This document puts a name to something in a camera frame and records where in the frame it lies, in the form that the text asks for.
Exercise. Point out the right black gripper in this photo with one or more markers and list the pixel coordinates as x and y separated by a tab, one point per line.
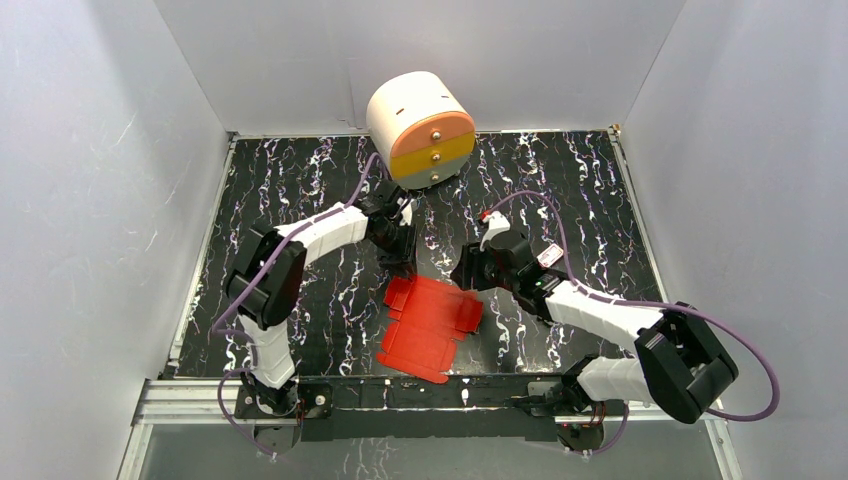
469	264

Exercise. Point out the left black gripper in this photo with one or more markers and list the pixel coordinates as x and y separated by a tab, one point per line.
400	245

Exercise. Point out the red paper box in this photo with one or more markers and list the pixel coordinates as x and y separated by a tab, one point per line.
428	320

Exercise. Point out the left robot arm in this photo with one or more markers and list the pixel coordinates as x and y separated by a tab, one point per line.
265	279

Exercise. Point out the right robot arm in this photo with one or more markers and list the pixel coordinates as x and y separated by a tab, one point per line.
675	361

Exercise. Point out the small red white card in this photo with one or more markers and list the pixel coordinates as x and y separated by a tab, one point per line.
550	255

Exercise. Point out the round three-drawer cabinet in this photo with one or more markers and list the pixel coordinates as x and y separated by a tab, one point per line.
422	133

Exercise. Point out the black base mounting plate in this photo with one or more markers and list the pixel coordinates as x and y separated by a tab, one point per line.
532	407

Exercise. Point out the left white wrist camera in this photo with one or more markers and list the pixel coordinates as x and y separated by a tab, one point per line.
406	212

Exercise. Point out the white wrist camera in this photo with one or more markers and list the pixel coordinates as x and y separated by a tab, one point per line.
495	223
406	212

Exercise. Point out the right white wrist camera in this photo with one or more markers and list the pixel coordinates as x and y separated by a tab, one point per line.
495	223

